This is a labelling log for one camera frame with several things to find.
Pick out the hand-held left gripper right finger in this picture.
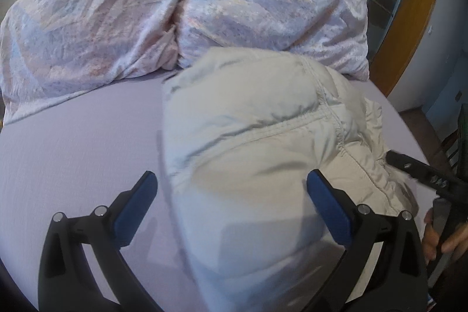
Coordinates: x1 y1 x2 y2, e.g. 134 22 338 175
306 169 429 312

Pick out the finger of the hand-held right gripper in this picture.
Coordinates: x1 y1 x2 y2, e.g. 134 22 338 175
386 150 468 196

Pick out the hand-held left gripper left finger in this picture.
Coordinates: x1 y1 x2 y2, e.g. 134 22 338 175
37 171 166 312

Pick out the cream puffer jacket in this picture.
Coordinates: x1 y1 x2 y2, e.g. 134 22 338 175
160 47 421 312

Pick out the person's right hand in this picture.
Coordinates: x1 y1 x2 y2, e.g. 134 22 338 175
423 208 468 266

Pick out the wooden chair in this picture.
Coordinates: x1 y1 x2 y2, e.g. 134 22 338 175
441 131 462 174

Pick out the lilac bed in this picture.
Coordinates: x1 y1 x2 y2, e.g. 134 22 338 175
0 73 434 312

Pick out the pink lilac crumpled duvet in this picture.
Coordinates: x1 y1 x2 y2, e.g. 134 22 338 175
0 0 370 124

